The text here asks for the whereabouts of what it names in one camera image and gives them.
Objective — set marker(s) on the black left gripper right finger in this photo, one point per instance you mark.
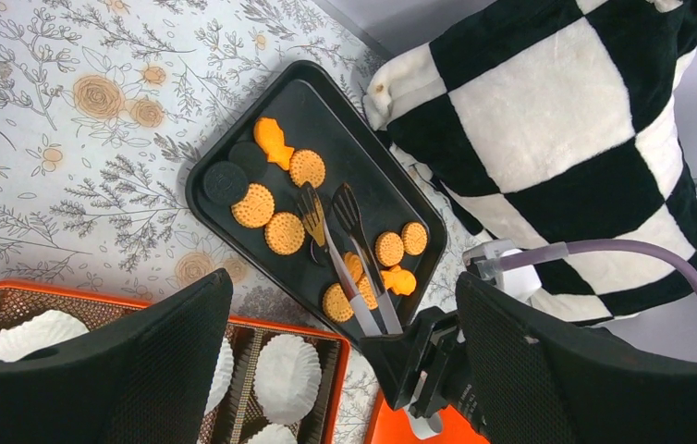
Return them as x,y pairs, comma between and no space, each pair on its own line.
536,379

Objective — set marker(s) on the floral table mat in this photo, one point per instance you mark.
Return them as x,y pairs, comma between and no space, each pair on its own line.
105,106

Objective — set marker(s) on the orange fish shaped cookie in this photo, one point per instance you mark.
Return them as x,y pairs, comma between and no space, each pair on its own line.
401,281
271,139

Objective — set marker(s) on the white paper cupcake liner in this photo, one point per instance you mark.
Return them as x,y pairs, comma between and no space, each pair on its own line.
42,331
287,379
273,434
222,377

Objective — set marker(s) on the black round sandwich cookie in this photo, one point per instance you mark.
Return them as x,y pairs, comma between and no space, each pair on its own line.
250,158
319,253
225,183

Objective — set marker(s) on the black white checkered pillow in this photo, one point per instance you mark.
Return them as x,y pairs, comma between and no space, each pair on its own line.
550,121

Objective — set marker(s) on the orange box lid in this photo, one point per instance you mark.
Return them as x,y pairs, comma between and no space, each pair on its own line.
393,427

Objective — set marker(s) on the orange swirl cookie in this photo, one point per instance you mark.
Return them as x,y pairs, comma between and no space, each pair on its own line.
354,265

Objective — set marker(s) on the round orange cookie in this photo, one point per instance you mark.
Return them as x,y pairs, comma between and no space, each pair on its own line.
284,233
307,166
389,249
415,238
335,304
256,208
366,289

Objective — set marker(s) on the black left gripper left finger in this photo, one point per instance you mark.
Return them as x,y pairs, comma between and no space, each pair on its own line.
144,378

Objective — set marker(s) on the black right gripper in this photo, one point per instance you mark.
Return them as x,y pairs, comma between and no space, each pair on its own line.
426,368

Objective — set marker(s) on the orange compartment box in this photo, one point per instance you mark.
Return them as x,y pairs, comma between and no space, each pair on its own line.
239,415

